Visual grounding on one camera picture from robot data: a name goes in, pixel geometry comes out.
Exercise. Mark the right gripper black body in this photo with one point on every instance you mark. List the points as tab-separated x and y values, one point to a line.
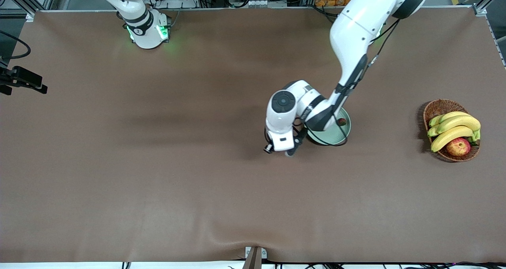
8	78

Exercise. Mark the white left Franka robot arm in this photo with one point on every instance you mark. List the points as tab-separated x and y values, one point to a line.
355	28

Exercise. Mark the pale green round plate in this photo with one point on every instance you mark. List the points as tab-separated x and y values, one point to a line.
336	134

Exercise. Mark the brown mounting bar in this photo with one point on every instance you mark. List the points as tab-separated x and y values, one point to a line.
253	261

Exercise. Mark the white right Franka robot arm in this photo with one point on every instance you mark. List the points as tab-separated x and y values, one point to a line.
146	28

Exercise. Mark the red strawberry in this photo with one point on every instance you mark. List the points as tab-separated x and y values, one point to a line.
342	121

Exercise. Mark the grey metal mounting bracket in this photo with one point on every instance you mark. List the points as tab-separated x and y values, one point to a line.
264	253

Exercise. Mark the white terminal strip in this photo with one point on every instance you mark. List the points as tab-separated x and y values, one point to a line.
261	3

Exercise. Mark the yellow banana bunch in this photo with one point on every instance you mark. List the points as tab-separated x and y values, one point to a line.
458	123

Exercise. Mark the brown wicker basket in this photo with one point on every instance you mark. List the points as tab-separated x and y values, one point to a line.
437	110

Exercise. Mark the brown table mat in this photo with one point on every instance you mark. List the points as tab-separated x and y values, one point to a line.
253	205

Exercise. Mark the red yellow apple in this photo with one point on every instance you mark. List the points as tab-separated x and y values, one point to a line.
458	147

